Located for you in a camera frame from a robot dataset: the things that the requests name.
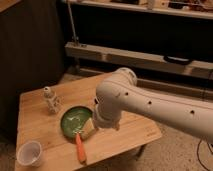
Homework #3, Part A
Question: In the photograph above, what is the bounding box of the wooden table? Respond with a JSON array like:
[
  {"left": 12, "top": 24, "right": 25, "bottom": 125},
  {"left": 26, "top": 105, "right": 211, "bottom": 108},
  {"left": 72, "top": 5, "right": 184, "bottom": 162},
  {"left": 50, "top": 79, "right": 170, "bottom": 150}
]
[{"left": 15, "top": 74, "right": 162, "bottom": 171}]

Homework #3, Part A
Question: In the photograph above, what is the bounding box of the wooden shelf rack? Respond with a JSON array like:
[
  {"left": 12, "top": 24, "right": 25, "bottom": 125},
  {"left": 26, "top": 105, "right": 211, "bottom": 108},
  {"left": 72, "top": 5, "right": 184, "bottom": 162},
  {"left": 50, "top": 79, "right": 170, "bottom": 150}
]
[{"left": 65, "top": 0, "right": 213, "bottom": 79}]

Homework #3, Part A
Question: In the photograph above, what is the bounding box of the white plastic cup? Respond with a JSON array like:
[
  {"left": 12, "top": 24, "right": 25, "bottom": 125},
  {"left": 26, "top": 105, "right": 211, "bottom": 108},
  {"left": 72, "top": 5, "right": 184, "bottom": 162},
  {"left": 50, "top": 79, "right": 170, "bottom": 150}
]
[{"left": 17, "top": 141, "right": 44, "bottom": 167}]

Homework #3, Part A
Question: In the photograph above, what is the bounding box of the small white robot toy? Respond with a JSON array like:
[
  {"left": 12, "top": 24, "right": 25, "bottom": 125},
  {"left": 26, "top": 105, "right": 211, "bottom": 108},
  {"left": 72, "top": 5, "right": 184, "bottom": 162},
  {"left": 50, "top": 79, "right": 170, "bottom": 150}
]
[{"left": 43, "top": 86, "right": 61, "bottom": 114}]

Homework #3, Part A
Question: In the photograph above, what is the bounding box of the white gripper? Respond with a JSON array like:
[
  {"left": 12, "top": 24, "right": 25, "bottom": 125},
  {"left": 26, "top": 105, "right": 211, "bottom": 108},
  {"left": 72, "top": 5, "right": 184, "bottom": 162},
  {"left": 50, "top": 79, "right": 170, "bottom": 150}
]
[{"left": 81, "top": 118, "right": 98, "bottom": 140}]

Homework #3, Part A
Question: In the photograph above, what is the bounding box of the black cable on floor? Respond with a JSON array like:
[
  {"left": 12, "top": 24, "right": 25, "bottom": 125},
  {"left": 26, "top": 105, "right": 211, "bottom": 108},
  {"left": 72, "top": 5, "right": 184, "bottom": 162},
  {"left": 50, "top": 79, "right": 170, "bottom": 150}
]
[{"left": 196, "top": 138, "right": 213, "bottom": 171}]

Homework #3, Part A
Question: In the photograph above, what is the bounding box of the metal stand pole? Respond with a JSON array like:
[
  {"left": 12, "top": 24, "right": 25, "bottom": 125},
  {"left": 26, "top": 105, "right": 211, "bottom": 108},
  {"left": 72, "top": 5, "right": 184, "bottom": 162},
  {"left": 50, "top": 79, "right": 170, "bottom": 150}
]
[{"left": 66, "top": 0, "right": 83, "bottom": 46}]

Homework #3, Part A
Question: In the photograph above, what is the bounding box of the black handle on shelf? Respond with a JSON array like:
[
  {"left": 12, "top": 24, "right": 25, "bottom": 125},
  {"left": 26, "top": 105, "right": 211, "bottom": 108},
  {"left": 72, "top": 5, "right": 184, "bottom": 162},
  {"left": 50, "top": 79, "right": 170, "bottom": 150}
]
[{"left": 163, "top": 56, "right": 193, "bottom": 65}]

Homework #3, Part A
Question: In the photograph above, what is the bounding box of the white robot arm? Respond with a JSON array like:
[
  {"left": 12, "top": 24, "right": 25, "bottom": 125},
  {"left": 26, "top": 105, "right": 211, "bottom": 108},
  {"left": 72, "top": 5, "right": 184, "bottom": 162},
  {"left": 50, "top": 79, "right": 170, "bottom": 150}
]
[{"left": 93, "top": 67, "right": 213, "bottom": 143}]

